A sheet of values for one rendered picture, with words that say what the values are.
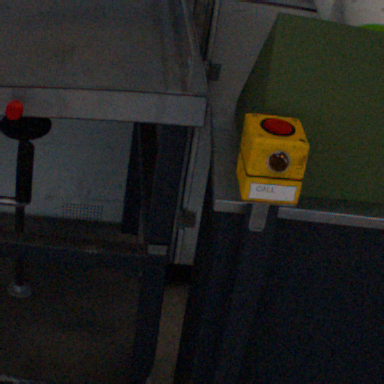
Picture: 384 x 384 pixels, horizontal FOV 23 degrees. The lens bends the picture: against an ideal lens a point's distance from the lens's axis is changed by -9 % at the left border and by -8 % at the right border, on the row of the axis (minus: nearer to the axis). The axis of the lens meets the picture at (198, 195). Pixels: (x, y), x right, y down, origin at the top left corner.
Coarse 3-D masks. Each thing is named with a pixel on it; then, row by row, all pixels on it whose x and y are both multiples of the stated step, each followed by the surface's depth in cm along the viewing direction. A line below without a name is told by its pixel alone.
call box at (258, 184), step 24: (264, 120) 133; (288, 120) 135; (240, 144) 137; (264, 144) 129; (288, 144) 130; (240, 168) 136; (264, 168) 131; (288, 168) 131; (264, 192) 133; (288, 192) 133
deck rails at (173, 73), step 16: (160, 0) 188; (176, 0) 180; (160, 16) 179; (176, 16) 177; (160, 32) 171; (176, 32) 172; (176, 48) 165; (192, 48) 149; (176, 64) 159; (192, 64) 147; (176, 80) 153
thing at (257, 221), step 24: (264, 216) 138; (240, 240) 143; (264, 240) 140; (240, 264) 142; (264, 264) 142; (240, 288) 144; (240, 312) 147; (240, 336) 150; (216, 360) 154; (240, 360) 153
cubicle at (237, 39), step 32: (224, 0) 211; (256, 0) 213; (288, 0) 213; (224, 32) 215; (256, 32) 216; (224, 64) 220; (224, 96) 224; (192, 128) 230; (192, 160) 232; (192, 192) 237; (192, 224) 242; (192, 256) 247
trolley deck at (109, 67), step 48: (0, 0) 183; (48, 0) 184; (96, 0) 186; (144, 0) 188; (0, 48) 159; (48, 48) 161; (96, 48) 163; (144, 48) 165; (0, 96) 147; (48, 96) 148; (96, 96) 149; (144, 96) 150; (192, 96) 150
